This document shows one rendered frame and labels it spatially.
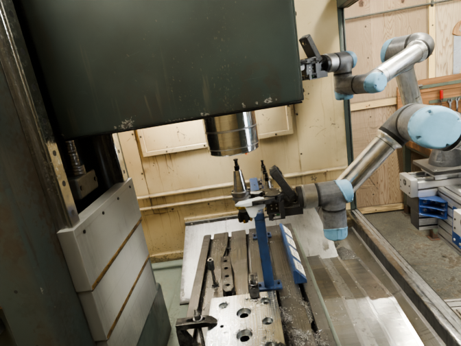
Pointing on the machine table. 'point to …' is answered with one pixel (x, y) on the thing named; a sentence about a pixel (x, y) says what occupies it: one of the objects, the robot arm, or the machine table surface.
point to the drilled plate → (232, 316)
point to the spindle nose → (231, 134)
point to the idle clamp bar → (227, 277)
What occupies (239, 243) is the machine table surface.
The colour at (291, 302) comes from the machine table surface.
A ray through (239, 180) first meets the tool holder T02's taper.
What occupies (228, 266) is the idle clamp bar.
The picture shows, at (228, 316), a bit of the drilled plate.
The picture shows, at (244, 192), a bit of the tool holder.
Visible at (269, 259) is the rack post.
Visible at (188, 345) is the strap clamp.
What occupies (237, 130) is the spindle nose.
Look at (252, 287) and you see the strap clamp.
